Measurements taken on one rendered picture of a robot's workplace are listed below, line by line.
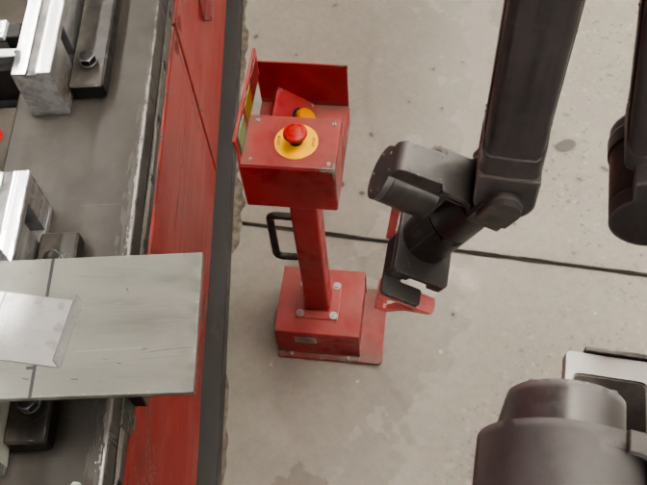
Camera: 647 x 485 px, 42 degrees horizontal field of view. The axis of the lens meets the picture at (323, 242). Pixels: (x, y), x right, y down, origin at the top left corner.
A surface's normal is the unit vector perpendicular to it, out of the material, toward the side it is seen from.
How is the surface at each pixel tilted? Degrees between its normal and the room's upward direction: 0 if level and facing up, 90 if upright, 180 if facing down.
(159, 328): 0
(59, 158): 0
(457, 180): 27
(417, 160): 22
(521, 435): 37
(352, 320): 1
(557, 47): 90
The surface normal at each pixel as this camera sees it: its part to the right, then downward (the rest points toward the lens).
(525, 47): -0.24, 0.84
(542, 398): -0.56, -0.51
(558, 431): -0.27, -0.53
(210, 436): -0.05, -0.52
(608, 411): 0.46, -0.38
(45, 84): 0.01, 0.85
